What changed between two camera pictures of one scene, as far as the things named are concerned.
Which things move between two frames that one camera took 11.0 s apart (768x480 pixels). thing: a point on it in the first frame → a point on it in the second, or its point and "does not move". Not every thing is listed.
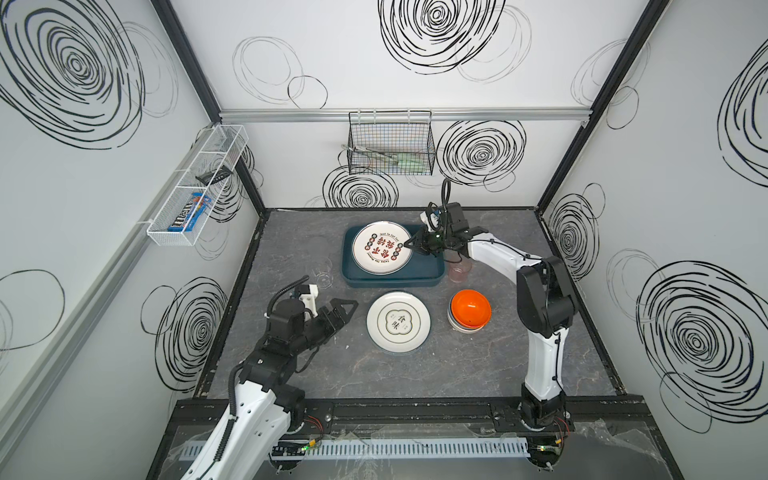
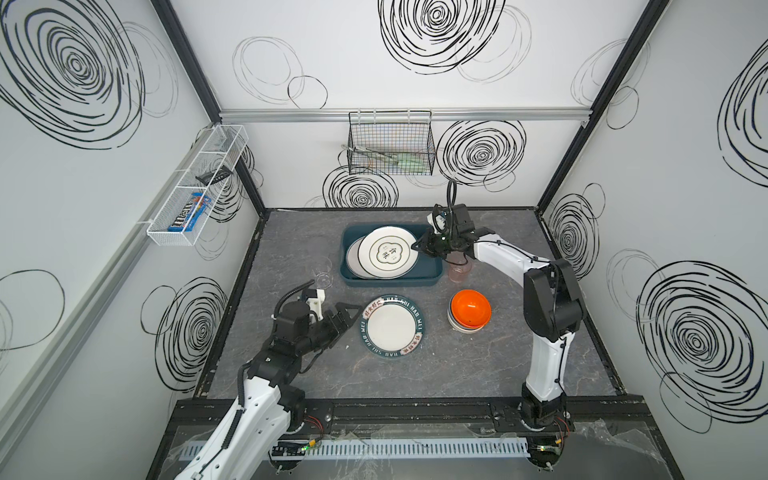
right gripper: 434,240 does not move
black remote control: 215,175 does not move
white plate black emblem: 398,321 → 387,252
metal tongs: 370,151 does not move
